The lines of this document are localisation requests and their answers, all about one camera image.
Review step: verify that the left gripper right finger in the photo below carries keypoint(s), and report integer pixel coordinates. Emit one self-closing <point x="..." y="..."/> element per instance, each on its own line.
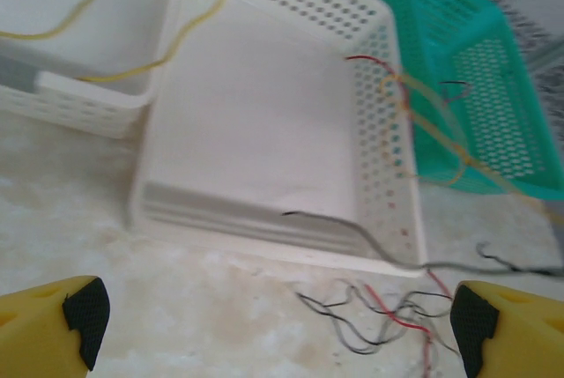
<point x="520" y="334"/>

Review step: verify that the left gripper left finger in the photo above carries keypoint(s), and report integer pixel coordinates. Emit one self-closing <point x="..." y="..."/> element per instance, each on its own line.
<point x="44" y="312"/>

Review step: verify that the small white perforated basket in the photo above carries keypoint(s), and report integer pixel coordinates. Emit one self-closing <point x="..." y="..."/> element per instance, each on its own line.
<point x="88" y="113"/>

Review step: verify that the teal perforated basket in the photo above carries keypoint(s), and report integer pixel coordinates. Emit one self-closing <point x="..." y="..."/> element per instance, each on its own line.
<point x="484" y="65"/>

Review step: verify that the large white perforated basket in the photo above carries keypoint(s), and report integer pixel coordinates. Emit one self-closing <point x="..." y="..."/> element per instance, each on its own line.
<point x="264" y="109"/>

